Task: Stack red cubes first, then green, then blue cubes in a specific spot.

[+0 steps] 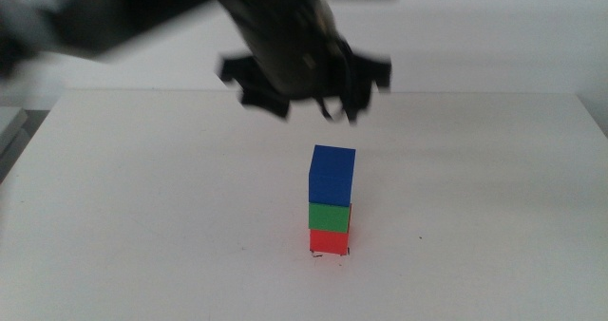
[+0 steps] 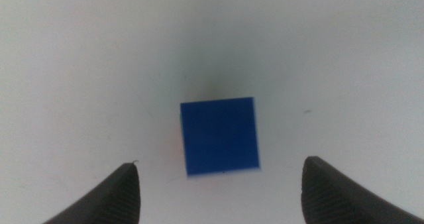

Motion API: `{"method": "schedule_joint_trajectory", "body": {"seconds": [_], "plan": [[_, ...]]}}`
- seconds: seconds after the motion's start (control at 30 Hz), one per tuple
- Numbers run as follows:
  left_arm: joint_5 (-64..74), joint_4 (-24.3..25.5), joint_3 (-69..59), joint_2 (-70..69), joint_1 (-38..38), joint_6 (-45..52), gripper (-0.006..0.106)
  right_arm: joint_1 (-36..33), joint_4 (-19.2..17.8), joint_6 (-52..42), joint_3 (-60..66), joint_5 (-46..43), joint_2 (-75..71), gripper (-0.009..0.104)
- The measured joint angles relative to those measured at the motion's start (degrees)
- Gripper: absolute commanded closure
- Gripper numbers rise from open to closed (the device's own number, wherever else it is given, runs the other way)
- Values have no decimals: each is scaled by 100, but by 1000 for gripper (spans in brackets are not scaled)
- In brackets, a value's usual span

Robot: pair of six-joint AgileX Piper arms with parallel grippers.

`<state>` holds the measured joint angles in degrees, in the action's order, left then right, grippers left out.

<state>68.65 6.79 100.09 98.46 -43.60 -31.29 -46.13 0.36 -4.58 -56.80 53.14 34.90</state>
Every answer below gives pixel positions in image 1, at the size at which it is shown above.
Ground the blue cube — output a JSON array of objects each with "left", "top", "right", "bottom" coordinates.
[{"left": 308, "top": 143, "right": 357, "bottom": 209}]

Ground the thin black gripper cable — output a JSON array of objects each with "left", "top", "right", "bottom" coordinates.
[{"left": 314, "top": 97, "right": 347, "bottom": 123}]

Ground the green cube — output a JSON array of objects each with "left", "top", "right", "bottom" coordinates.
[{"left": 308, "top": 201, "right": 353, "bottom": 234}]

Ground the red cube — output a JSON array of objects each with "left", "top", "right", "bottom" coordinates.
[{"left": 309, "top": 204, "right": 353, "bottom": 256}]

